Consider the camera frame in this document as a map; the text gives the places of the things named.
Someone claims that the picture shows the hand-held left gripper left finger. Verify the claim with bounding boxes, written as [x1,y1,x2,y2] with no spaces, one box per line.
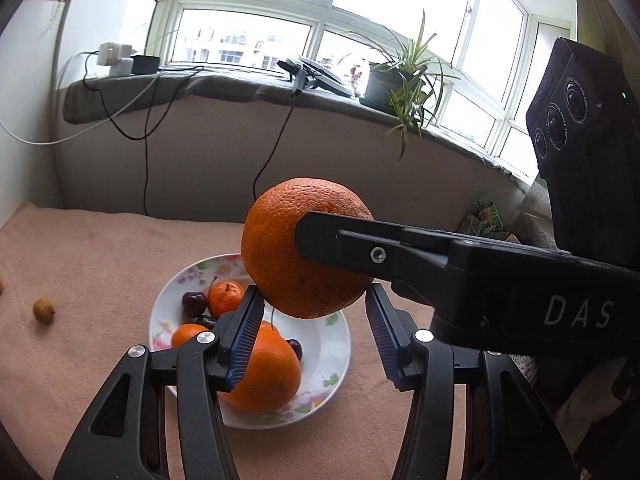
[52,284,265,480]

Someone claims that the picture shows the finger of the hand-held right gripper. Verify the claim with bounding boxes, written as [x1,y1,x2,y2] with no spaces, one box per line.
[295,211,453,283]

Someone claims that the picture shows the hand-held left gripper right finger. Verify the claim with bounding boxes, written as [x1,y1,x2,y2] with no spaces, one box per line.
[365,283,568,480]

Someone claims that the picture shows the large smooth orange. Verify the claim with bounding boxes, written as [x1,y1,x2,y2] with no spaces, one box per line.
[217,321,302,414]

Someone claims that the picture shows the small tangerine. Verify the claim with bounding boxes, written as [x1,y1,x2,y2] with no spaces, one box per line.
[171,323,210,349]
[207,280,247,318]

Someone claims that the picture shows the large rough-skinned orange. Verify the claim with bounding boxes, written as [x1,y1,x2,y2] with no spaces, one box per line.
[241,177,376,320]

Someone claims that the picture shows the white floral plate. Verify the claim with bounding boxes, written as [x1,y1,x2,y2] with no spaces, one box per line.
[148,253,352,430]

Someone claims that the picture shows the white patterned cloth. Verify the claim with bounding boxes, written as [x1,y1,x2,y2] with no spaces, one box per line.
[515,180,556,251]

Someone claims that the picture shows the green printed packet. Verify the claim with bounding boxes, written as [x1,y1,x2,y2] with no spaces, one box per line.
[459,199,507,235]

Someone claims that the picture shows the peach fleece blanket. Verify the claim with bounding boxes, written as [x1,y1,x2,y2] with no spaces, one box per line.
[0,202,501,480]

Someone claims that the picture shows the potted green plant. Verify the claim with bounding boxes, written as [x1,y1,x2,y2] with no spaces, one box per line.
[340,9,463,163]

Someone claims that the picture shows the black clip-on device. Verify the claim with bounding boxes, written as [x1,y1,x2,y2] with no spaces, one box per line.
[276,56,353,97]

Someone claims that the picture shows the black cable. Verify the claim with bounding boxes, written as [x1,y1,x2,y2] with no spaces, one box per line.
[252,90,298,203]
[82,52,206,218]

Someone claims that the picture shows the long white cable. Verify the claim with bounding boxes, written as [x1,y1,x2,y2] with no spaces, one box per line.
[0,30,181,146]

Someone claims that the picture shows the white charger cable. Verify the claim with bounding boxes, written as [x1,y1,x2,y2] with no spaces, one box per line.
[55,50,101,92]

